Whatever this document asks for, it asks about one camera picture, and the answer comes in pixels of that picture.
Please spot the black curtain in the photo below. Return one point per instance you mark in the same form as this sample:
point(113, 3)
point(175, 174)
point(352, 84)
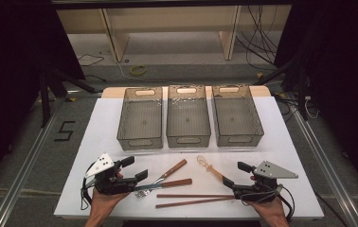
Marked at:
point(9, 63)
point(350, 63)

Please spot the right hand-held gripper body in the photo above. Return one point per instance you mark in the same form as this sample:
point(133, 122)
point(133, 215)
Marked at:
point(262, 189)

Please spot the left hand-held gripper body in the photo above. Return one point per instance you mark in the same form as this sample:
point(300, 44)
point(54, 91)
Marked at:
point(114, 185)

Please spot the yellow tape roll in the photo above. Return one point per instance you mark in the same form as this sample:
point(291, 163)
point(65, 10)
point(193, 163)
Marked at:
point(132, 71)

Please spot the smoky clear plastic bin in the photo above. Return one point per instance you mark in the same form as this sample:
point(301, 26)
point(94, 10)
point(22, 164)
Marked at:
point(140, 121)
point(235, 119)
point(187, 119)

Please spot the person's left hand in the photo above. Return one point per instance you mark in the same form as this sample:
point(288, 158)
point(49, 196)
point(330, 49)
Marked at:
point(104, 203)

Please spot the person's right hand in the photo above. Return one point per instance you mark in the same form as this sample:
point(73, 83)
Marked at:
point(272, 211)

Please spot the light wooden shelf unit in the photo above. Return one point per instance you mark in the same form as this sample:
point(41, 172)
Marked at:
point(167, 19)

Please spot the white table board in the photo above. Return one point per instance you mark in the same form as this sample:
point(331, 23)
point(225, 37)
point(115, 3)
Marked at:
point(104, 132)

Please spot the aluminium floor rail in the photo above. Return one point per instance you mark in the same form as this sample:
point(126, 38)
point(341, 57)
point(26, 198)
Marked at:
point(325, 167)
point(25, 167)

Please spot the black metal stand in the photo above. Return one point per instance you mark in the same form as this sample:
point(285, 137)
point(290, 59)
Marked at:
point(301, 91)
point(44, 101)

